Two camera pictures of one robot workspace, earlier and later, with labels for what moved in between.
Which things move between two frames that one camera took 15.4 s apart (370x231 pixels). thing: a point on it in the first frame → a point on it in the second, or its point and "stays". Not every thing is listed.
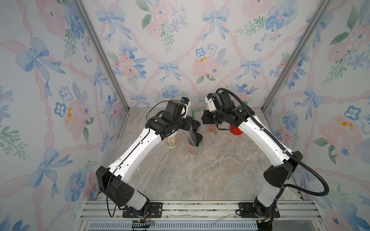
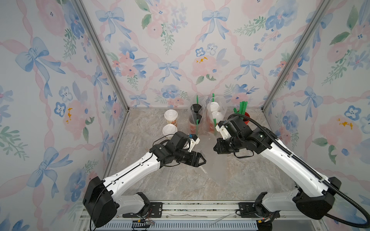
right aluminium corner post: (320, 12) stays
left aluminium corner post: (110, 60) stays
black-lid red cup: (195, 139) → (199, 117)
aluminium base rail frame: (200, 215) stays
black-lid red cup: (195, 141) → (196, 107)
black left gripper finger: (195, 124) → (198, 156)
